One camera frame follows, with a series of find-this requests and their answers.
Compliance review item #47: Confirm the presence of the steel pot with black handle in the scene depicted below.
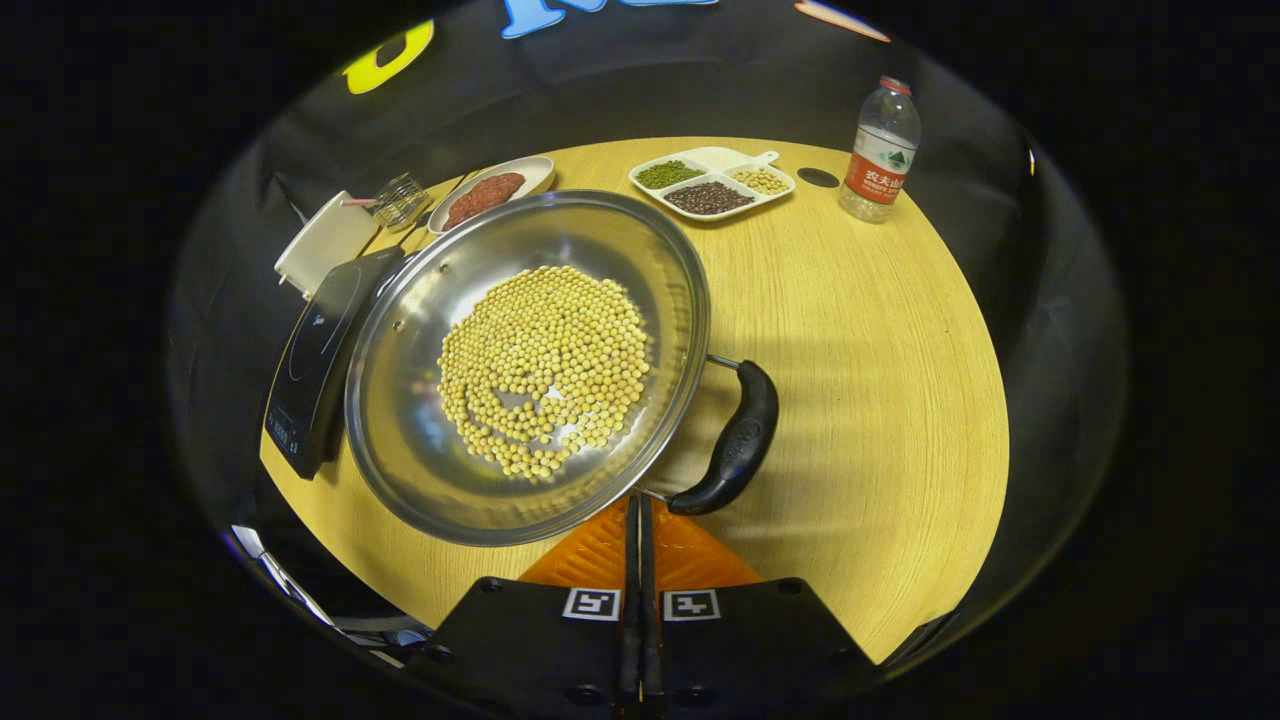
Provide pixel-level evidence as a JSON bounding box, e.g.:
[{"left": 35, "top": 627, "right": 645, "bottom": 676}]
[{"left": 344, "top": 188, "right": 780, "bottom": 547}]

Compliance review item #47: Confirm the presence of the heap of green mung beans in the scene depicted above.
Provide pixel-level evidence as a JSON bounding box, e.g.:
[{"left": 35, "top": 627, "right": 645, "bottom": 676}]
[{"left": 636, "top": 160, "right": 706, "bottom": 191}]

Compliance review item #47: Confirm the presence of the layer of yellow soybeans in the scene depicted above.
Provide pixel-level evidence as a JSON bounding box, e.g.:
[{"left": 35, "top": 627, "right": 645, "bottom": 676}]
[{"left": 437, "top": 265, "right": 656, "bottom": 479}]

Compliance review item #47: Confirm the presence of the white divided dish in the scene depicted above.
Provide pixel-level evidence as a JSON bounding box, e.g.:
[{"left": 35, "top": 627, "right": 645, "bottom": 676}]
[{"left": 628, "top": 146, "right": 797, "bottom": 223}]

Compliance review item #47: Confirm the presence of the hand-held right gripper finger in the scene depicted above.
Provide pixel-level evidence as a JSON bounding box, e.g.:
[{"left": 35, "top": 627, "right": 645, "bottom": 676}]
[
  {"left": 410, "top": 495, "right": 641, "bottom": 720},
  {"left": 640, "top": 495, "right": 881, "bottom": 720}
]

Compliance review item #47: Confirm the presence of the clear water bottle red label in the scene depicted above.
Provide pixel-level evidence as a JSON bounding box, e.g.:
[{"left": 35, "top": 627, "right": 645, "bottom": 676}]
[{"left": 838, "top": 75, "right": 923, "bottom": 224}]

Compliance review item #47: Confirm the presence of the black induction cooktop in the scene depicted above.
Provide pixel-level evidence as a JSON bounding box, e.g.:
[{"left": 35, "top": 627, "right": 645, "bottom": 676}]
[{"left": 263, "top": 246, "right": 406, "bottom": 480}]

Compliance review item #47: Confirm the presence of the round white plate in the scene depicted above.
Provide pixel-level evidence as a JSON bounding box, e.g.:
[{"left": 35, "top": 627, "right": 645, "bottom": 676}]
[{"left": 427, "top": 155, "right": 556, "bottom": 236}]

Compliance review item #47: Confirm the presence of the heap of dark red beans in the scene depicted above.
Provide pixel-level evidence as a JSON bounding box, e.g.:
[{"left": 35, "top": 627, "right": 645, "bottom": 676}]
[{"left": 663, "top": 181, "right": 756, "bottom": 217}]

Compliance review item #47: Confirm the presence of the small wire basket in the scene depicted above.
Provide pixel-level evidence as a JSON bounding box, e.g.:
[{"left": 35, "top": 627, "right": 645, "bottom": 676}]
[{"left": 372, "top": 172, "right": 431, "bottom": 233}]

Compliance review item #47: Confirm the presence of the white toaster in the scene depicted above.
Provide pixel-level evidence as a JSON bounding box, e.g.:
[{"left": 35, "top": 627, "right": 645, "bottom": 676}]
[{"left": 274, "top": 190, "right": 381, "bottom": 301}]

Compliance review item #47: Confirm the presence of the black backdrop cloth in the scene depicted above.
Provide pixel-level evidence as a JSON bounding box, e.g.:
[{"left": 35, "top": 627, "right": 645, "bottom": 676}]
[{"left": 170, "top": 0, "right": 1131, "bottom": 661}]

